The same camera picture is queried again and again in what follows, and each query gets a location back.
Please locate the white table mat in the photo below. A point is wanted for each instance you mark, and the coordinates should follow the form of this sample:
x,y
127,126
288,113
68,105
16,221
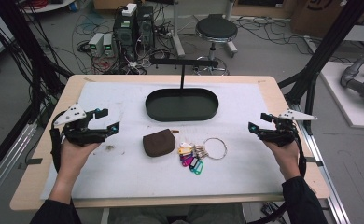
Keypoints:
x,y
158,183

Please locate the cardboard box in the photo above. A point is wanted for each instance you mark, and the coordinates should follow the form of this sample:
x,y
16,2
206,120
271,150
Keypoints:
x,y
323,15

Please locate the black computer tower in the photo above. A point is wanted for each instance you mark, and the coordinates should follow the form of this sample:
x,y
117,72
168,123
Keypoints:
x,y
145,26
124,35

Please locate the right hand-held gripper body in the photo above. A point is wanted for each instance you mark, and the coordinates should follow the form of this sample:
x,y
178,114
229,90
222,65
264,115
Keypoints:
x,y
282,133

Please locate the white box on computer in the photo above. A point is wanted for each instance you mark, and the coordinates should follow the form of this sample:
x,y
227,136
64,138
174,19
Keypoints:
x,y
129,9

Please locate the person's right hand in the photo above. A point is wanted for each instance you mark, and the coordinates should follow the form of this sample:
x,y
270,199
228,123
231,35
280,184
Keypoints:
x,y
283,155

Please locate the white desk leg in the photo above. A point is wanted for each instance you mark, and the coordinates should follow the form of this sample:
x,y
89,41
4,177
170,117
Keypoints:
x,y
177,34

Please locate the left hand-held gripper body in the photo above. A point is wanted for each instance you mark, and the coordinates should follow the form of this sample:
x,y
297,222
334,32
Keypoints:
x,y
77,134

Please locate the person's left hand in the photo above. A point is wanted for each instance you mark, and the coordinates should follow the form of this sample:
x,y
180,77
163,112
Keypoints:
x,y
73,155

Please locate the brown crumbs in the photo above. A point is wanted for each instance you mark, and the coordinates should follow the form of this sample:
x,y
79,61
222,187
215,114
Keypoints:
x,y
109,147

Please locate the black round stool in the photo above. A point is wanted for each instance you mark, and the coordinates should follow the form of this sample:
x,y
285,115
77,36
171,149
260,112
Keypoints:
x,y
216,29

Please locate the white floor platform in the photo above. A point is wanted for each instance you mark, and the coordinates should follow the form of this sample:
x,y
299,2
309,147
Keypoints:
x,y
348,109

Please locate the dark tape strip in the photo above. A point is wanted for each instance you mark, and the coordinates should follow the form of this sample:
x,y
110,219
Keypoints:
x,y
34,161
314,161

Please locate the aluminium rail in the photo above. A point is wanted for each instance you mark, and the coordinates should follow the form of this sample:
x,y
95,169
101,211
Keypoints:
x,y
6,168
329,174

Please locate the black oval tray hanger stand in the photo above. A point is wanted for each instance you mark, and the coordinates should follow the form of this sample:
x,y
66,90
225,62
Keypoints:
x,y
182,105

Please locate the brown zip pouch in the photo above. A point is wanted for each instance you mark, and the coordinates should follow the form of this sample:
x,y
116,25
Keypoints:
x,y
158,143

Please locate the grey power supply unit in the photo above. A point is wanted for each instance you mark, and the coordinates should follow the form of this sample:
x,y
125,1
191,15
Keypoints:
x,y
95,44
108,45

